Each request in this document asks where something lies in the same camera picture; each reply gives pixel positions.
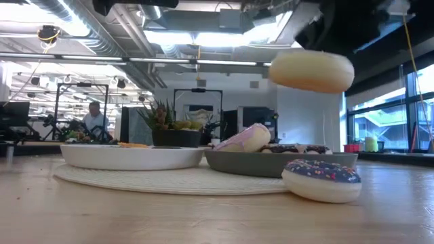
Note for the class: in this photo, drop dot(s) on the large white glazed donut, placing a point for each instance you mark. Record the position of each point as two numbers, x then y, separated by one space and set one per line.
312 72

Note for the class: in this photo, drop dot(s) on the chocolate glazed donut white drizzle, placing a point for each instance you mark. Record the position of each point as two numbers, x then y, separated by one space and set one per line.
288 149

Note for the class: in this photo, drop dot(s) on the pink glazed donut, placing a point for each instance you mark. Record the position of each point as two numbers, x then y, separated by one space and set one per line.
247 139

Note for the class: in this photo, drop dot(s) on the yellow-green cylinder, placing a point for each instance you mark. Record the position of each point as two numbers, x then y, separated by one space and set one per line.
371 144

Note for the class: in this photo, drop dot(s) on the grey partition panel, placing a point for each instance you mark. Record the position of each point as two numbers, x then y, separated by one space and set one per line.
135 127

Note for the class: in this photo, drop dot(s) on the person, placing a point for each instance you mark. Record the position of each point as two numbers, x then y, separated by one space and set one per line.
95 120

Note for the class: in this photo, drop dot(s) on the red box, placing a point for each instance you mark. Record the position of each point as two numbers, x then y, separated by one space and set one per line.
351 148

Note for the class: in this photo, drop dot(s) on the black cabinet box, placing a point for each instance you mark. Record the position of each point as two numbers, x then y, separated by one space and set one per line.
268 118

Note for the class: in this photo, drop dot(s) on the succulent plant in black pot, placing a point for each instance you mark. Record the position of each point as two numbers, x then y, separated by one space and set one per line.
174 137

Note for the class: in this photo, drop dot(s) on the orange flat strip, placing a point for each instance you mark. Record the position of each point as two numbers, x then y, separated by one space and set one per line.
134 145

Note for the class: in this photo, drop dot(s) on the white plate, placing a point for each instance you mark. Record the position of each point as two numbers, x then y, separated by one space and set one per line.
129 157

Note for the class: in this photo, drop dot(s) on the grey bowl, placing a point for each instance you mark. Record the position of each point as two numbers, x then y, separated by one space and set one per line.
271 164

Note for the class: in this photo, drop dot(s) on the black monitor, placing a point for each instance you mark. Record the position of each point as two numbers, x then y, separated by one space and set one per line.
13 114

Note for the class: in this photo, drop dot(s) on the small purple sprinkled donut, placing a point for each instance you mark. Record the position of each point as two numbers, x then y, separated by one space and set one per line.
322 186

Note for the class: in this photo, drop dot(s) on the white round woven placemat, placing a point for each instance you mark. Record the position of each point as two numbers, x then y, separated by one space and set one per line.
176 181

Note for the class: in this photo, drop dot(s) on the black rig frame with camera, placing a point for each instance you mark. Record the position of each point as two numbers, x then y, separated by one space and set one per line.
198 90

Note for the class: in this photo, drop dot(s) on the tall black rig frame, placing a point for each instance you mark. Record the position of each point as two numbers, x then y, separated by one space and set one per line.
56 112

